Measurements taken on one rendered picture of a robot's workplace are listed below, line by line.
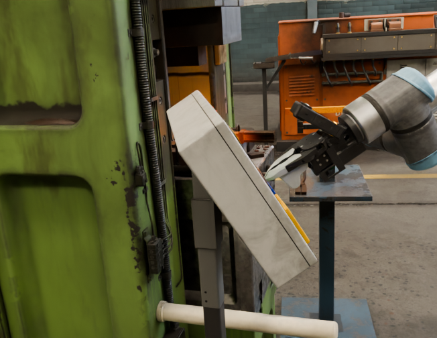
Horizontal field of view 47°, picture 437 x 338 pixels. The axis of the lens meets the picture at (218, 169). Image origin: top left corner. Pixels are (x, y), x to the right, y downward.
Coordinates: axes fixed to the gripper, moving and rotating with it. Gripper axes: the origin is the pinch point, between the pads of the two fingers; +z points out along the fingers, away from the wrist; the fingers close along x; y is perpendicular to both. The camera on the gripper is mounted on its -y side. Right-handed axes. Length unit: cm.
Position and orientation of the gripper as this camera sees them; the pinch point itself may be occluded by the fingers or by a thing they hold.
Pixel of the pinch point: (267, 174)
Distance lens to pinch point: 103.8
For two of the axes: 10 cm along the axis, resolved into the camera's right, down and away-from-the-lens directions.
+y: 5.4, 7.8, 3.2
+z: -8.3, 5.6, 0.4
